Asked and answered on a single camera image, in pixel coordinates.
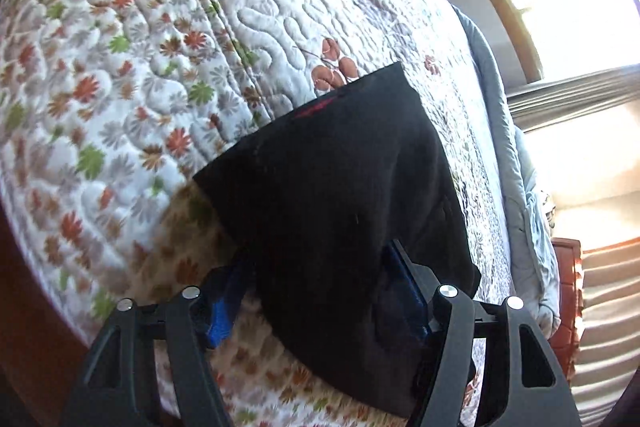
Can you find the grey comforter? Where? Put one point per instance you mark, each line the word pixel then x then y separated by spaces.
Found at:
pixel 530 217

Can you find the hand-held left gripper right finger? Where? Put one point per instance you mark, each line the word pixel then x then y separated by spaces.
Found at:
pixel 402 282

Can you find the orange wooden nightstand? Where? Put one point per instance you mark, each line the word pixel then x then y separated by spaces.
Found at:
pixel 567 307

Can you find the grey pleated curtain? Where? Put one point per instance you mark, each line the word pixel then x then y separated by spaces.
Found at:
pixel 575 94

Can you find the black pants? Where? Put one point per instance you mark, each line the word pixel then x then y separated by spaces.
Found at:
pixel 325 187

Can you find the floral quilted bedspread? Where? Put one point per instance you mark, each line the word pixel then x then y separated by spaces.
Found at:
pixel 150 57

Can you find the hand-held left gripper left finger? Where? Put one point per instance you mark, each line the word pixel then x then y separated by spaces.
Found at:
pixel 225 312

